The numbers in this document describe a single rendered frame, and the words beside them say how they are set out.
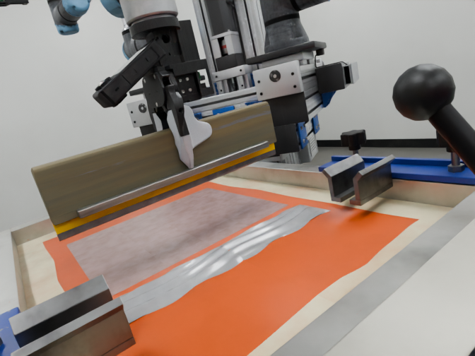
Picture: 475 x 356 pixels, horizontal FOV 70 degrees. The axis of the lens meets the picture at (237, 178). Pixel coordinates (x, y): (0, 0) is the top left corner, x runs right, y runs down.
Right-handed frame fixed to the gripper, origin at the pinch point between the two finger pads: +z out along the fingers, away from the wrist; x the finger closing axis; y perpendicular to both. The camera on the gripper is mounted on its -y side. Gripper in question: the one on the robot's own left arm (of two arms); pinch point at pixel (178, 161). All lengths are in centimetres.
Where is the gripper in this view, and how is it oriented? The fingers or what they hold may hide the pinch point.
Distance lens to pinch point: 53.7
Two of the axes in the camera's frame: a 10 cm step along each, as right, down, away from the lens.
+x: -5.7, -0.8, 8.2
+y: 7.9, -3.3, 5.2
